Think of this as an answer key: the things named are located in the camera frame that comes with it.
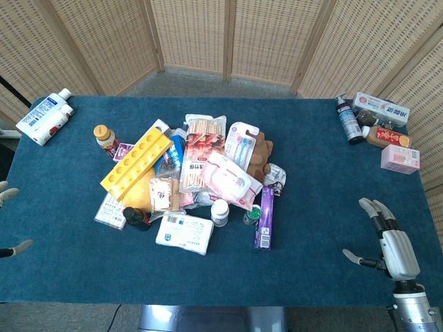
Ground yellow plastic tray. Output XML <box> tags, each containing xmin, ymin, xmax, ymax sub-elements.
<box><xmin>100</xmin><ymin>127</ymin><xmax>174</xmax><ymax>203</ymax></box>

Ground woven folding screen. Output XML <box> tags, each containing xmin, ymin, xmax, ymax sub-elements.
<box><xmin>0</xmin><ymin>0</ymin><xmax>443</xmax><ymax>243</ymax></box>

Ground blue table cloth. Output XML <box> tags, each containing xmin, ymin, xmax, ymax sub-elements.
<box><xmin>0</xmin><ymin>95</ymin><xmax>443</xmax><ymax>307</ymax></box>

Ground biscuit stick packet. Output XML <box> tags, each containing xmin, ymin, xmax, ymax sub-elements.
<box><xmin>178</xmin><ymin>114</ymin><xmax>228</xmax><ymax>194</ymax></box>

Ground brown bottle yellow cap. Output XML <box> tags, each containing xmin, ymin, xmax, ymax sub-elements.
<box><xmin>93</xmin><ymin>124</ymin><xmax>121</xmax><ymax>159</ymax></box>

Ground white tissue pack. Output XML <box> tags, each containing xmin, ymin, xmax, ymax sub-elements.
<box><xmin>155</xmin><ymin>214</ymin><xmax>215</xmax><ymax>257</ymax></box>

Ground dark soy sauce bottle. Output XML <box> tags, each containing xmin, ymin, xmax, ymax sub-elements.
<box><xmin>123</xmin><ymin>206</ymin><xmax>152</xmax><ymax>232</ymax></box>

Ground brown plush toy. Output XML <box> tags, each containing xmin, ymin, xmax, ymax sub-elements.
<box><xmin>246</xmin><ymin>131</ymin><xmax>274</xmax><ymax>181</ymax></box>

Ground small printed snack pouch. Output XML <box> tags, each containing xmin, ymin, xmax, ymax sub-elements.
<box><xmin>262</xmin><ymin>163</ymin><xmax>287</xmax><ymax>197</ymax></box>

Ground purple card box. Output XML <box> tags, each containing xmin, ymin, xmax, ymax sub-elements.
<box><xmin>112</xmin><ymin>142</ymin><xmax>135</xmax><ymax>163</ymax></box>

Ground large white blue-label bottle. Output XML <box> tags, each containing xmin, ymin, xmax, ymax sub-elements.
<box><xmin>15</xmin><ymin>88</ymin><xmax>73</xmax><ymax>141</ymax></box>

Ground white pink paper box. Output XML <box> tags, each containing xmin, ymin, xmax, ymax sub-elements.
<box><xmin>93</xmin><ymin>192</ymin><xmax>127</xmax><ymax>231</ymax></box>

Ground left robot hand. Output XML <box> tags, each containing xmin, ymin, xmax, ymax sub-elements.
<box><xmin>0</xmin><ymin>181</ymin><xmax>34</xmax><ymax>259</ymax></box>

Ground small white red-label bottle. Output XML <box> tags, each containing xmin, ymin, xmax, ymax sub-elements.
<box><xmin>33</xmin><ymin>104</ymin><xmax>75</xmax><ymax>147</ymax></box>

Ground pink wet wipes pack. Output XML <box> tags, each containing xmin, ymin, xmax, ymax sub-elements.
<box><xmin>199</xmin><ymin>152</ymin><xmax>264</xmax><ymax>211</ymax></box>

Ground orange drink bottle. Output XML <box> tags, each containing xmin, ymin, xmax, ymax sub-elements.
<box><xmin>361</xmin><ymin>125</ymin><xmax>413</xmax><ymax>149</ymax></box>

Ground black cable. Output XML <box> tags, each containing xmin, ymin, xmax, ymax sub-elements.
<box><xmin>103</xmin><ymin>304</ymin><xmax>123</xmax><ymax>332</ymax></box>

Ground green cap small bottle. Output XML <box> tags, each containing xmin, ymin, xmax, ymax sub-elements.
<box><xmin>242</xmin><ymin>204</ymin><xmax>262</xmax><ymax>225</ymax></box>

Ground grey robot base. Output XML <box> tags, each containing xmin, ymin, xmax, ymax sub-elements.
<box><xmin>138</xmin><ymin>304</ymin><xmax>288</xmax><ymax>332</ymax></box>

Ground black pump bottle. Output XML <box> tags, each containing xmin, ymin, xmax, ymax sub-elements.
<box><xmin>336</xmin><ymin>93</ymin><xmax>363</xmax><ymax>145</ymax></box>

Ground purple toothpaste box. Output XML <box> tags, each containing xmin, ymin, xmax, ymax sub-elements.
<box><xmin>254</xmin><ymin>186</ymin><xmax>275</xmax><ymax>251</ymax></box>

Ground white pill bottle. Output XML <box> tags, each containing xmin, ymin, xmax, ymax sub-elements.
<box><xmin>210</xmin><ymin>199</ymin><xmax>230</xmax><ymax>228</ymax></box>

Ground dark round object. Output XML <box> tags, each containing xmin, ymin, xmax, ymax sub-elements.
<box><xmin>356</xmin><ymin>109</ymin><xmax>380</xmax><ymax>127</ymax></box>

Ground blue snack packet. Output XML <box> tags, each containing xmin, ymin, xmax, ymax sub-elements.
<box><xmin>154</xmin><ymin>134</ymin><xmax>187</xmax><ymax>181</ymax></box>

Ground toothbrush blister pack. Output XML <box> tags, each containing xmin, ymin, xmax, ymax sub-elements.
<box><xmin>224</xmin><ymin>121</ymin><xmax>260</xmax><ymax>172</ymax></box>

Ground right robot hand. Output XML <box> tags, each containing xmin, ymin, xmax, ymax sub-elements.
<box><xmin>342</xmin><ymin>197</ymin><xmax>421</xmax><ymax>283</ymax></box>

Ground white toothpaste box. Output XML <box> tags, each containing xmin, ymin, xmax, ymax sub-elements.
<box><xmin>352</xmin><ymin>91</ymin><xmax>411</xmax><ymax>127</ymax></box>

